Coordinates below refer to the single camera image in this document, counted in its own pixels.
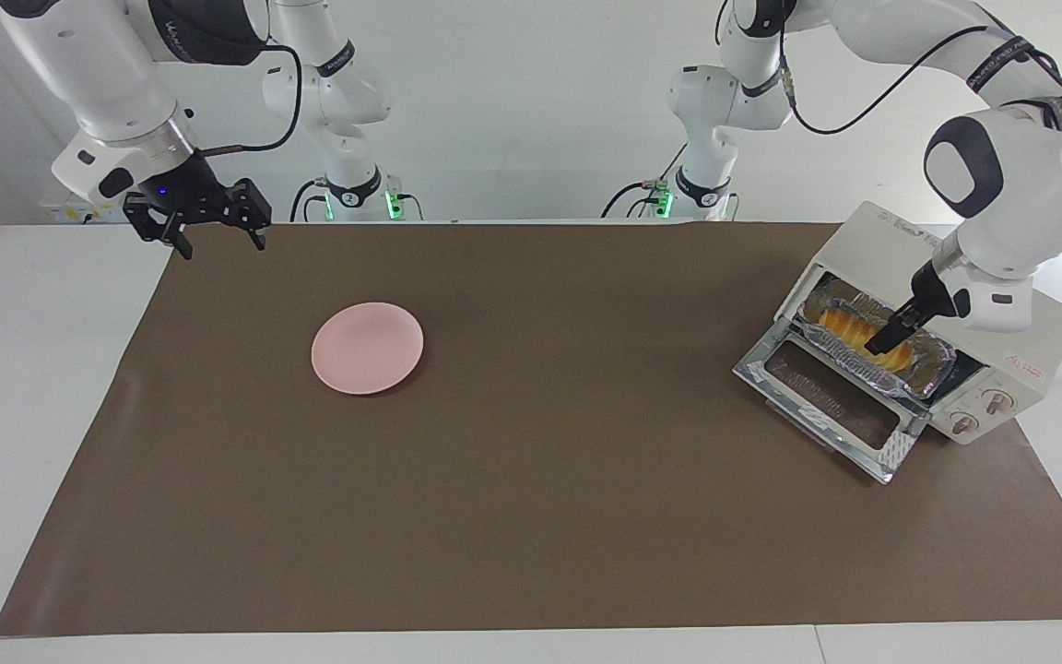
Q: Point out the cream oven knob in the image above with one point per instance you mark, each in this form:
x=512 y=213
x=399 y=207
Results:
x=997 y=402
x=962 y=424

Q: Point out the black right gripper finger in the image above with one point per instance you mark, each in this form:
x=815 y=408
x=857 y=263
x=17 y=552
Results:
x=158 y=226
x=254 y=207

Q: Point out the aluminium foil tray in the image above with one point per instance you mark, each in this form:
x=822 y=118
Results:
x=935 y=364

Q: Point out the cream toaster oven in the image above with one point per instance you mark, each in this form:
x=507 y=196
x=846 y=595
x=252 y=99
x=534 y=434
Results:
x=1038 y=369

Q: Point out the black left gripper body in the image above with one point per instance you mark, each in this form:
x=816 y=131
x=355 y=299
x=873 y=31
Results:
x=932 y=290

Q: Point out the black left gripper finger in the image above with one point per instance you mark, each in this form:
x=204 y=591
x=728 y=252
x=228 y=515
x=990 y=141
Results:
x=890 y=334

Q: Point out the glazed twisted bread loaf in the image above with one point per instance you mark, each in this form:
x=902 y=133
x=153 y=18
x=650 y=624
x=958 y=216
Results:
x=840 y=323

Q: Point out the brown table mat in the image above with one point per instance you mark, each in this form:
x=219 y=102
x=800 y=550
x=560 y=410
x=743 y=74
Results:
x=586 y=507

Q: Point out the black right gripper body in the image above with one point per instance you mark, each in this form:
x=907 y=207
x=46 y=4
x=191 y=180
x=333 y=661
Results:
x=185 y=189

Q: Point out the white wall outlet box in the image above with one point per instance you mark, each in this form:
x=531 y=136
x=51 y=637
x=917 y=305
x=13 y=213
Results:
x=56 y=210

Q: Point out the pink round plate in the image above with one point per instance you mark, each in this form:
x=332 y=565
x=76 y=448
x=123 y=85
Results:
x=365 y=349

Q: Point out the glass oven door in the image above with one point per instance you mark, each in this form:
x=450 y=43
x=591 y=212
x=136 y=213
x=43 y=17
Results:
x=808 y=412

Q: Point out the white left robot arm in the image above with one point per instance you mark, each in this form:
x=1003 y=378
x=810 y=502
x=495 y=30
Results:
x=1029 y=184

